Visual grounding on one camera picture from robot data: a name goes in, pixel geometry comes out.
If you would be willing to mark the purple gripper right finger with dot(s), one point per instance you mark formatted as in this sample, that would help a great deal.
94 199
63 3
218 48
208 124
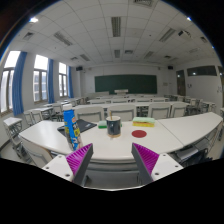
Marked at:
146 160

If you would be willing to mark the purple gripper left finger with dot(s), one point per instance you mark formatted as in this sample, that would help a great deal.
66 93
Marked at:
78 162

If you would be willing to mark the blue snack canister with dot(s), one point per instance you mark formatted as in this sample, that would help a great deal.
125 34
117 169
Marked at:
72 130

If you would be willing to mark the red round coaster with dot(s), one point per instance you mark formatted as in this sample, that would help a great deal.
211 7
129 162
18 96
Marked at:
139 133

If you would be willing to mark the black laptop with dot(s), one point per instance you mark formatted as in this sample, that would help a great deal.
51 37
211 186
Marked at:
83 126

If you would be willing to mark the yellow green sponge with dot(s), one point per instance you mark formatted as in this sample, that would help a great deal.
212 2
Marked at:
143 121

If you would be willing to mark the white curved desk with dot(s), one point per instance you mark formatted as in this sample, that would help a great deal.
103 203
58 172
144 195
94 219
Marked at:
105 149

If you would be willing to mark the green sponge block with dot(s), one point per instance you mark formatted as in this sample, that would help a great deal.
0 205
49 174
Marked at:
102 124

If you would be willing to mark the dark mug with stick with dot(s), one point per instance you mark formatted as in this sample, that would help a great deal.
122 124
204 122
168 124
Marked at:
113 126

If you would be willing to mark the white chair behind desk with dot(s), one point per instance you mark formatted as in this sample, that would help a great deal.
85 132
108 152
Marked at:
90 114

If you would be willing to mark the white chair centre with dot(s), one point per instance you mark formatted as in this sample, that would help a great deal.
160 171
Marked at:
125 111

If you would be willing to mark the white chair right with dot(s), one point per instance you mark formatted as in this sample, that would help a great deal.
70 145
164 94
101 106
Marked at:
159 110

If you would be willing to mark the white desk right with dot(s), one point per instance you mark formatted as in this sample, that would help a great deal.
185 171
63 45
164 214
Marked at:
190 129

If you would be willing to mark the small desk far left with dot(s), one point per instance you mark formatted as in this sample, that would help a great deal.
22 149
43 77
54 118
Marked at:
13 126

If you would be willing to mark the green chalkboard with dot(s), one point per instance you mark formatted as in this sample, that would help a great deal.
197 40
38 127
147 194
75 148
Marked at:
133 83

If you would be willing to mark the blue curtain middle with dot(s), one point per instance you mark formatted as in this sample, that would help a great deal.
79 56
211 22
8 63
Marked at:
50 86

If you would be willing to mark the blue curtain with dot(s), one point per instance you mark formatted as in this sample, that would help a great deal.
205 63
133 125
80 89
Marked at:
17 84
50 86

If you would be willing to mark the blue curtain left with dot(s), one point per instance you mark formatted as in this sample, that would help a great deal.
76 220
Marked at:
17 84

